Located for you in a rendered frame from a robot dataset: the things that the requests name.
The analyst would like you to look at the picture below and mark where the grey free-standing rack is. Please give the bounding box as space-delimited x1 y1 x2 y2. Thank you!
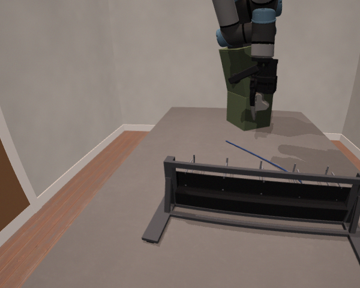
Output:
142 154 360 264

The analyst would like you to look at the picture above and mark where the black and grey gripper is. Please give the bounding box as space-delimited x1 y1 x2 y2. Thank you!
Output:
250 57 278 120

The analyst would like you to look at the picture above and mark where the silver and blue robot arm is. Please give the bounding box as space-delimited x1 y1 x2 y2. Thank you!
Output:
212 0 282 84

